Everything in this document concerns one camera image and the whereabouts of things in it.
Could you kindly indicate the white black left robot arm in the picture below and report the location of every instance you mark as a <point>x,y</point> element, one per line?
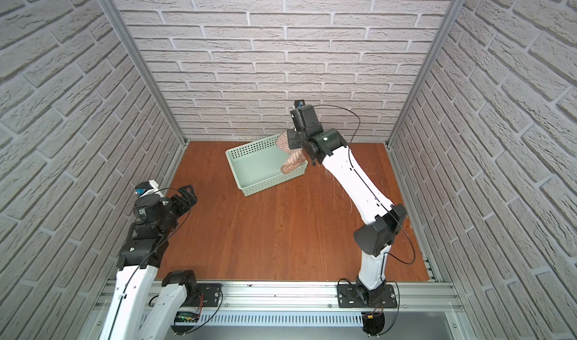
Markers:
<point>156,219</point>

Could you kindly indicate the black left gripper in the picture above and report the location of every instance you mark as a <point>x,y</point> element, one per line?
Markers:
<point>181,200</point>

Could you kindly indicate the mint green perforated basket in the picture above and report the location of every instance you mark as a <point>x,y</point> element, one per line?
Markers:
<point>256,166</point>

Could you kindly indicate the left controller board with wires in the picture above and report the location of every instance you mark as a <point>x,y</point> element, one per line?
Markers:
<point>187,322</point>

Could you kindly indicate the aluminium corner post right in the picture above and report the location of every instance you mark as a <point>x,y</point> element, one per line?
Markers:
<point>449,19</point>

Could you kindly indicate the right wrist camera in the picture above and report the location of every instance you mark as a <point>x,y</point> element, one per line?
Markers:
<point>305,119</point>

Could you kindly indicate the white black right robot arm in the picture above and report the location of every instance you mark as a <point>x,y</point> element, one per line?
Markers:
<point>382,219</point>

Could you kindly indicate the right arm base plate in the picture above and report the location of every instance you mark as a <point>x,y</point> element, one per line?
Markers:
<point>357,296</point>

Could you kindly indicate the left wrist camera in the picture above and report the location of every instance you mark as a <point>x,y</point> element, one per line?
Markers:
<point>144,188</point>

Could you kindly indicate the controller board with wires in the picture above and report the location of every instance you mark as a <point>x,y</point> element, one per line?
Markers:
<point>375,323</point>
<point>187,322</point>

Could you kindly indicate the pink striped square dishcloth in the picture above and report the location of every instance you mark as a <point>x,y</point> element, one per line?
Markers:
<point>296,156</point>

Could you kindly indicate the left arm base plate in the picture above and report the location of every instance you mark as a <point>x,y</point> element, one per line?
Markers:
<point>207,295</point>

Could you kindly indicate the aluminium corner post left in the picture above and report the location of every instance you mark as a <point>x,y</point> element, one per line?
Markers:
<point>131,47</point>

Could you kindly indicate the right controller board with wires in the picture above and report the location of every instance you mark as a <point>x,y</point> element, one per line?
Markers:
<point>375,323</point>

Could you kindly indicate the aluminium corner post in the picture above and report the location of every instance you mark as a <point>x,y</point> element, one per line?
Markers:
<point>131,47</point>
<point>449,19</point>

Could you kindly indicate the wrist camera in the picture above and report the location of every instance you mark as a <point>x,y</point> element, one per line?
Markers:
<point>305,119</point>
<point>144,188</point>

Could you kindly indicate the aluminium front rail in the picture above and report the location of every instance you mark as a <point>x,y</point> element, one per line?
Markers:
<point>302,303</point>

